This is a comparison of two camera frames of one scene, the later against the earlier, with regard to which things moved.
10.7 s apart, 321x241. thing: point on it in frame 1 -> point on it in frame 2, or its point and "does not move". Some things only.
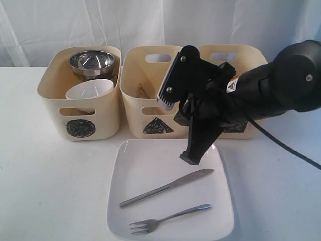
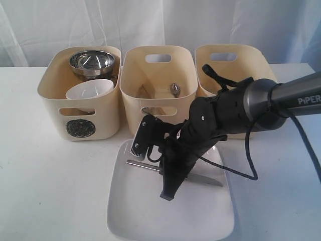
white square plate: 142,166 does not move
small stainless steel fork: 151,225 -> 146,111
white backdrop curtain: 30,29 does not move
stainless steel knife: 176,184 -> 190,176
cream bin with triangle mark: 143,71 does not move
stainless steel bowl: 92,63 does not move
